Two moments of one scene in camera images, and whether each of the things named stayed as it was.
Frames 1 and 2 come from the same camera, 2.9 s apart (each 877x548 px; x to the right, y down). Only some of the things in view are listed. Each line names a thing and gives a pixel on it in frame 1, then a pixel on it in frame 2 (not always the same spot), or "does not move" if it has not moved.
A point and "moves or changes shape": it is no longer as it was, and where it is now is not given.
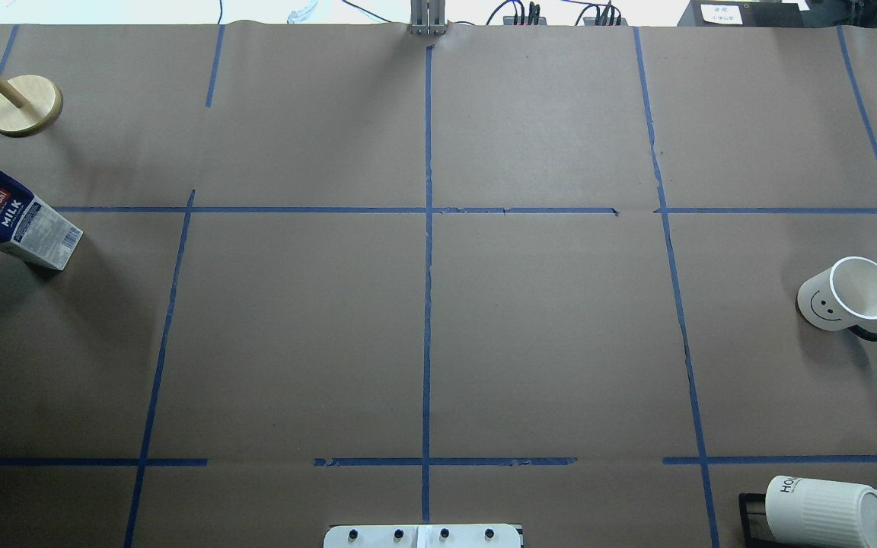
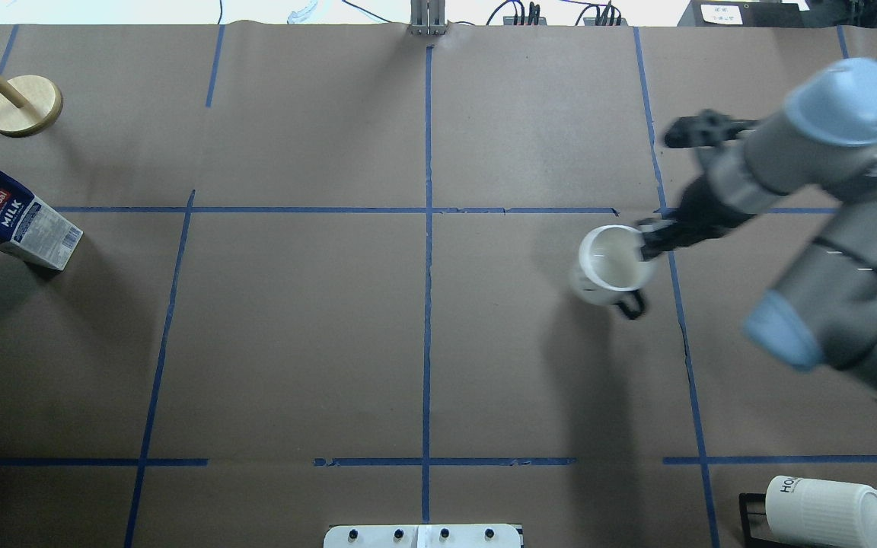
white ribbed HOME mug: (804, 513) does not move
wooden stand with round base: (20, 106) does not move
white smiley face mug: (856, 294) moves or changes shape
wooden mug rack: (755, 542) does not move
